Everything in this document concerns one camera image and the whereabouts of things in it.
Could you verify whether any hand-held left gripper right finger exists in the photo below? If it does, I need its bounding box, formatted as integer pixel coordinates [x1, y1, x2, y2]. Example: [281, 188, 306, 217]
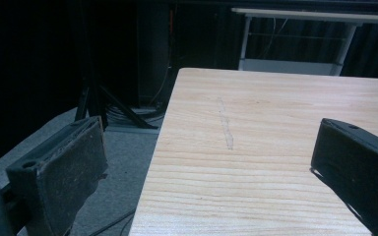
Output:
[309, 117, 378, 236]

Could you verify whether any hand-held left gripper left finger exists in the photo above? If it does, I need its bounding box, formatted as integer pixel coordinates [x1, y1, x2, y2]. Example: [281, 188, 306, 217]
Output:
[5, 115, 109, 236]

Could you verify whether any black tripod stand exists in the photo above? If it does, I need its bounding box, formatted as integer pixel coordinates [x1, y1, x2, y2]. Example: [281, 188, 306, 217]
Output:
[74, 48, 158, 130]

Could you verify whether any black floor cable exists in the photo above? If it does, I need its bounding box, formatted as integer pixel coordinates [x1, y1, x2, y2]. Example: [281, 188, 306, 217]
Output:
[88, 209, 136, 236]

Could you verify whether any bundle of black cables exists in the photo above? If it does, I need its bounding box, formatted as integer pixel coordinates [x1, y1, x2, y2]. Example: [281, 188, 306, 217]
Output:
[106, 103, 165, 126]

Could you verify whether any white metal frame table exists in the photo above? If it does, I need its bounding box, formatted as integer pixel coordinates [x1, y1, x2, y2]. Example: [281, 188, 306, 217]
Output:
[230, 7, 378, 77]

